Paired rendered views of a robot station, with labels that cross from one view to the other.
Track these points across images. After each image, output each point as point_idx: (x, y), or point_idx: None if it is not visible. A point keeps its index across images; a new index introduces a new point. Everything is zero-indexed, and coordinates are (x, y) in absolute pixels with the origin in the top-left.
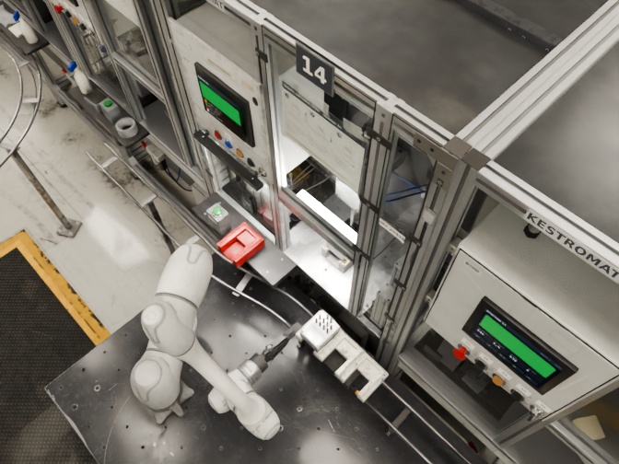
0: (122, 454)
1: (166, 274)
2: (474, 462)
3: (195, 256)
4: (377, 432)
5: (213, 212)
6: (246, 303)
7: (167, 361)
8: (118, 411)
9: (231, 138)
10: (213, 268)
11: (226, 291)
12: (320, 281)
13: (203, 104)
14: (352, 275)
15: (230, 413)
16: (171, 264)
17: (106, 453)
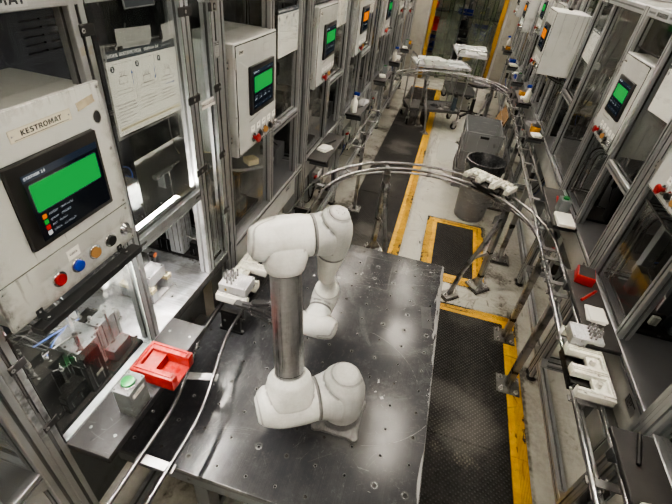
0: (406, 418)
1: (295, 227)
2: None
3: (264, 219)
4: None
5: (130, 383)
6: (213, 391)
7: (323, 374)
8: (379, 446)
9: (79, 247)
10: (177, 448)
11: (205, 417)
12: (187, 296)
13: (23, 258)
14: (173, 278)
15: (323, 356)
16: (283, 227)
17: (415, 432)
